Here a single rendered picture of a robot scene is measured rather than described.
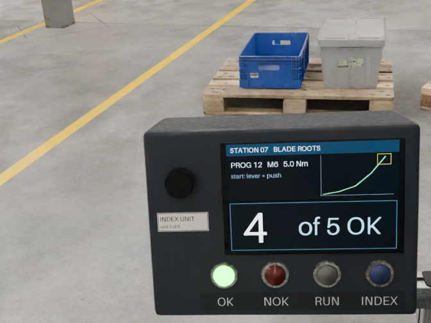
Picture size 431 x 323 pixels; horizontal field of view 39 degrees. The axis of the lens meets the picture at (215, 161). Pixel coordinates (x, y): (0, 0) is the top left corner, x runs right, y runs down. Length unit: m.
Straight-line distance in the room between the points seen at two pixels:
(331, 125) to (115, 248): 2.21
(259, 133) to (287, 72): 3.39
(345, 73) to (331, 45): 0.21
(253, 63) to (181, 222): 3.39
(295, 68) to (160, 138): 3.38
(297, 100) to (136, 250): 1.65
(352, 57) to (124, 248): 1.93
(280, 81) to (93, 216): 1.61
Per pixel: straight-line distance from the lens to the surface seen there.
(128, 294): 2.46
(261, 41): 4.54
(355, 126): 0.58
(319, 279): 0.61
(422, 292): 0.72
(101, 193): 3.20
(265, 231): 0.60
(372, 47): 3.89
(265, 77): 3.99
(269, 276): 0.61
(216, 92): 4.01
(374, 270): 0.61
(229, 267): 0.61
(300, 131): 0.58
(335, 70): 3.95
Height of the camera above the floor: 1.48
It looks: 26 degrees down
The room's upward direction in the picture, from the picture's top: 4 degrees counter-clockwise
